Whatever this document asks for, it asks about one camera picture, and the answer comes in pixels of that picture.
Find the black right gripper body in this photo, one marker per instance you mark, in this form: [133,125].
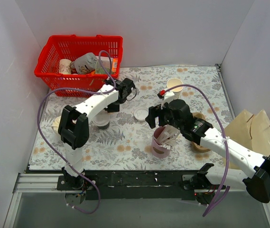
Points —
[155,116]

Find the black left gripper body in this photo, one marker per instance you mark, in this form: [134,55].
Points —
[112,107]

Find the white plastic cup lid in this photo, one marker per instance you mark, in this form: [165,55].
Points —
[101,118]

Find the pink straw holder cup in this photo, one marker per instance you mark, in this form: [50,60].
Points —
[158,150]

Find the black single paper cup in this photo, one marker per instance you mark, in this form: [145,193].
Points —
[104,127]

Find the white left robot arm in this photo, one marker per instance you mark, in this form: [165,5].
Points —
[74,124]

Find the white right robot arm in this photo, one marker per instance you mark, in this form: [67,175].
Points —
[254,165]

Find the white plastic cup lids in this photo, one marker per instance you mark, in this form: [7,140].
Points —
[141,113]

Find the white wrapped straws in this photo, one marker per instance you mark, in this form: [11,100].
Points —
[167,137]

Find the stack of paper cups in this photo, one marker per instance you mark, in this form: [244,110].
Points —
[175,82]

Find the green round item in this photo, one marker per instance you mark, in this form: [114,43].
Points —
[102,71]

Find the orange and white package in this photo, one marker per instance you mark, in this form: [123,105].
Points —
[112,64]

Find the floral patterned table mat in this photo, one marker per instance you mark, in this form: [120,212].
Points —
[126,143]

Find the grey crumpled snack bag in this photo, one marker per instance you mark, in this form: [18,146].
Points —
[86,63]

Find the white printed cup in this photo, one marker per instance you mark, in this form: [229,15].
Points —
[64,66]

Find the cream crumpled napkin bundle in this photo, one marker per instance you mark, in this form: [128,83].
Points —
[55,124]

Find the cream paper bag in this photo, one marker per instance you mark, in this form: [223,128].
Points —
[251,131]

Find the red plastic shopping basket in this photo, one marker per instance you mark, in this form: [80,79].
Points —
[72,47]

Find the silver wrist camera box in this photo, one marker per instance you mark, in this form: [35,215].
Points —
[166,97]

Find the aluminium frame rail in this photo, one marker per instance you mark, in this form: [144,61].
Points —
[36,203]

